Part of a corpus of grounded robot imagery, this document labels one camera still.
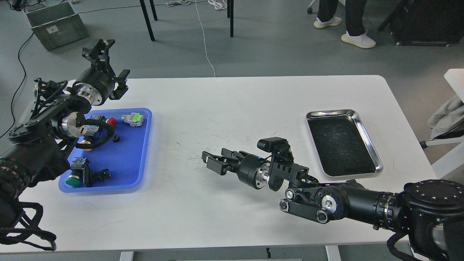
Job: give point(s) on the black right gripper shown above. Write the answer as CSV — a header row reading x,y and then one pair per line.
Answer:
x,y
252,170

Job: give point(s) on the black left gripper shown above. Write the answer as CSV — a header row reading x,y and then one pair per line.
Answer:
x,y
94,84

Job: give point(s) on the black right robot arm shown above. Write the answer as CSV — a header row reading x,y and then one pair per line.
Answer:
x,y
429,212

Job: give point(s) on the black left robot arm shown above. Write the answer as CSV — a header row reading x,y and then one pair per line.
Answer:
x,y
42,144

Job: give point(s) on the green grey connector part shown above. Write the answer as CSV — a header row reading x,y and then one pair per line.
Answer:
x,y
134,119

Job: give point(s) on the black table leg left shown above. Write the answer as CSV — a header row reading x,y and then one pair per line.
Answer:
x,y
147,20

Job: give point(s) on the grey plastic crate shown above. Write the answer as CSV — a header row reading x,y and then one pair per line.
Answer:
x,y
57,25

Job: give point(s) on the black small table leg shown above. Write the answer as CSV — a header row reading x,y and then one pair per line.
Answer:
x,y
152,6

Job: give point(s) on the blue plastic tray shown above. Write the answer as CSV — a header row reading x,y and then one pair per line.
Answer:
x,y
125,159

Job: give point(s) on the steel tray with black mat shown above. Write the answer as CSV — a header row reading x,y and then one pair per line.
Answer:
x,y
342,144

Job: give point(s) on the black table leg right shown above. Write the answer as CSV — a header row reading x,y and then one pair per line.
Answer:
x,y
230,15

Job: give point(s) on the standing person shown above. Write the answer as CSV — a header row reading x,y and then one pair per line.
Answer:
x,y
355,30

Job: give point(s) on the black equipment case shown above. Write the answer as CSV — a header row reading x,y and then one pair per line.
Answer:
x,y
426,22

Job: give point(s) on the red push button switch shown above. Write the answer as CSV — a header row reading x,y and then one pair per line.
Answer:
x,y
111,121

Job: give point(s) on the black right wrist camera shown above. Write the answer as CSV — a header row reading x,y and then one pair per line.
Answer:
x,y
278,147

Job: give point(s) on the yellow push button switch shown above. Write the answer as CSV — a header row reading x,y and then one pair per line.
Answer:
x,y
92,134

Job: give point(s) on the green push button switch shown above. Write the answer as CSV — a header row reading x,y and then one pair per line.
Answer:
x,y
81,174

